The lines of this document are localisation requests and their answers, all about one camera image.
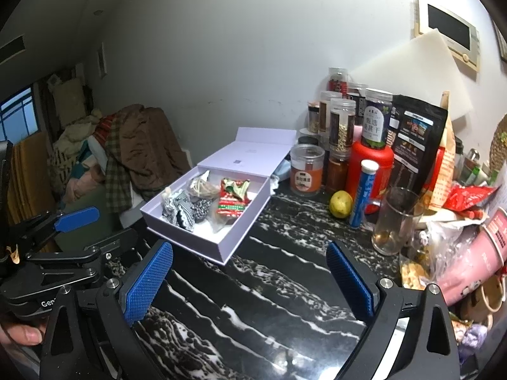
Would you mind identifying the clear bag beige contents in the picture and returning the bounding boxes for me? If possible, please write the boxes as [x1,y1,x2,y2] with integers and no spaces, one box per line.
[187,170,221,199]

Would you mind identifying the dark jar green label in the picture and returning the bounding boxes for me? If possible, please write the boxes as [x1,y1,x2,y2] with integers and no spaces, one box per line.
[362,89,394,150]

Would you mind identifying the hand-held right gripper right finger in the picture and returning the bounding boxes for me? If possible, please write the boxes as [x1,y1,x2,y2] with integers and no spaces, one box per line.
[325,241,462,380]

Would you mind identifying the black stand-up pouch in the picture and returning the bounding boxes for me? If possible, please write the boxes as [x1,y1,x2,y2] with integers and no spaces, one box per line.
[390,95,449,207]

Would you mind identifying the pile of clothes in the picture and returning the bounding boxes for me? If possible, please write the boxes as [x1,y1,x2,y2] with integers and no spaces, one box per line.
[55,113,119,206]

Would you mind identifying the orange paper bag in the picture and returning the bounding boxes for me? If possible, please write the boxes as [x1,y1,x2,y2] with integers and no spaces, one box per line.
[430,91,457,215]

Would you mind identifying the wall intercom panel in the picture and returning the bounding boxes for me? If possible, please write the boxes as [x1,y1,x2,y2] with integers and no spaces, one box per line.
[414,0,482,73]

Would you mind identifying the clear jar dark contents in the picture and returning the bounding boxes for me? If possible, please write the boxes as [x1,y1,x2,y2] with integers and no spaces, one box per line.
[346,82,368,126]

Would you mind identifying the tall jar brown label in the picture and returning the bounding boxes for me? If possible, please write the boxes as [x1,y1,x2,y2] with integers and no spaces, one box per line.
[319,91,343,136]

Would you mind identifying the ceiling air vent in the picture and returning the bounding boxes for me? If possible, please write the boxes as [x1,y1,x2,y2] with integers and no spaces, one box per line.
[0,35,25,65]

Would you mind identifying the woven basket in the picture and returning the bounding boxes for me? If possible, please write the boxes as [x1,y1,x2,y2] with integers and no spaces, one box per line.
[489,114,507,168]

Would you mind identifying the clear jar of nuts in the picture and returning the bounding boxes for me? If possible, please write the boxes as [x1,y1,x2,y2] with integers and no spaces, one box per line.
[307,101,321,134]

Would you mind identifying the pink paper cup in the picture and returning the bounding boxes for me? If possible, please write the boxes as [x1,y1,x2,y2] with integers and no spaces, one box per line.
[436,206,507,306]

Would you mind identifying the clear jar of red powder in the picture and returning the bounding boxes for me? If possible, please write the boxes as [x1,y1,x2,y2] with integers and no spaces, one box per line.
[326,152,350,195]

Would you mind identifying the blue tablet tube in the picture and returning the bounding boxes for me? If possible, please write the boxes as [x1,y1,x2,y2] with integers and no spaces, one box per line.
[349,159,376,229]

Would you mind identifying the beige mug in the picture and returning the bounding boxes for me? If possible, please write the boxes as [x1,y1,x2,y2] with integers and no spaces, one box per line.
[463,277,504,326]

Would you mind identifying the beige cushion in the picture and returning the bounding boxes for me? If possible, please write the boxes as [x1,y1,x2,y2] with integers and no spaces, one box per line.
[51,75,87,128]

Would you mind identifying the white gift box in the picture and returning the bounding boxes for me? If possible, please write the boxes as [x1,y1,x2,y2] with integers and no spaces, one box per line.
[141,127,298,266]

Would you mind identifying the person's left hand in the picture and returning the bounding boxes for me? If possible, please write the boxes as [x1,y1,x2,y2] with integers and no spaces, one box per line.
[0,316,43,346]

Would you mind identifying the brown jacket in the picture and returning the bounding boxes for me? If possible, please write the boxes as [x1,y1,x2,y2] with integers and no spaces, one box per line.
[119,104,191,201]

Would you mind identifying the white foam board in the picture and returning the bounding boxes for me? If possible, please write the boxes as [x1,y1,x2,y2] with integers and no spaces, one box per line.
[350,28,476,124]

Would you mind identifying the clear jar orange label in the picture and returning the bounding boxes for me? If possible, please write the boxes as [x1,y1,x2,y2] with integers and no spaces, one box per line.
[290,144,326,196]

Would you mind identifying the black white checked cloth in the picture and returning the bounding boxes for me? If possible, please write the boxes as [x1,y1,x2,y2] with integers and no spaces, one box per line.
[160,187,199,231]

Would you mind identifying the clear plastic bag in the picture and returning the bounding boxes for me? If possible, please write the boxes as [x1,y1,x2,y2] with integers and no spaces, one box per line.
[400,210,477,290]

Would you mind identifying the red crinkled snack bag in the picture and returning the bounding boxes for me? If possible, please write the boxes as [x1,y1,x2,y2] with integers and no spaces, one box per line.
[447,184,498,213]

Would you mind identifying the window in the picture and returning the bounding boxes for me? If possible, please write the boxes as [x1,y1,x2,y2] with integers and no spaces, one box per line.
[0,86,41,140]

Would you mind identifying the yellow lemon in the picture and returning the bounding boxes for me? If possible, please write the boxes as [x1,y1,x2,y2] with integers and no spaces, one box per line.
[330,191,353,219]

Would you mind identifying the grey green cloth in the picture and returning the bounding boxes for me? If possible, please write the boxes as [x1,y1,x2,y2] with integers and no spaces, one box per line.
[67,190,116,239]

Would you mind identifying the dark patterned pouch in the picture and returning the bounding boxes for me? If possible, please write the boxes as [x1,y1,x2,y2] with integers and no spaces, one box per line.
[190,198,213,223]

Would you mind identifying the clear jar of red berries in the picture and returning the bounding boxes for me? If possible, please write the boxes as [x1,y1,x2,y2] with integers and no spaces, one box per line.
[327,67,350,94]

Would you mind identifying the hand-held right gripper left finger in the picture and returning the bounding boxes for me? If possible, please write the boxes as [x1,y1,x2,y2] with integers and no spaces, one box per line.
[40,241,175,380]

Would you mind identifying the clear drinking glass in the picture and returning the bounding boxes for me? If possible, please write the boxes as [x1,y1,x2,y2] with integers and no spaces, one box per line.
[371,187,425,256]

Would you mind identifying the purple crumpled cloth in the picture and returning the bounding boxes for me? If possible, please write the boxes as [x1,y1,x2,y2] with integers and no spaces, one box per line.
[457,320,497,358]

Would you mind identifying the green checked scarf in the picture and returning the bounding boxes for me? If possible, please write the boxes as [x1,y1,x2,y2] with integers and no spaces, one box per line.
[104,116,132,215]

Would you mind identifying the red plastic bottle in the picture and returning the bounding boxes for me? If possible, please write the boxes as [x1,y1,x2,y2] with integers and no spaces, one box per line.
[345,135,395,215]

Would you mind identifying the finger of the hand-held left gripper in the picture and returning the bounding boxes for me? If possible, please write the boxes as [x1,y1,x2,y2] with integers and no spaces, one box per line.
[85,229,140,278]
[16,206,100,251]

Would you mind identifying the red snack packet crown print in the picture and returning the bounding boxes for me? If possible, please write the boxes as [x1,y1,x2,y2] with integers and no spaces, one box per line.
[216,194,249,218]

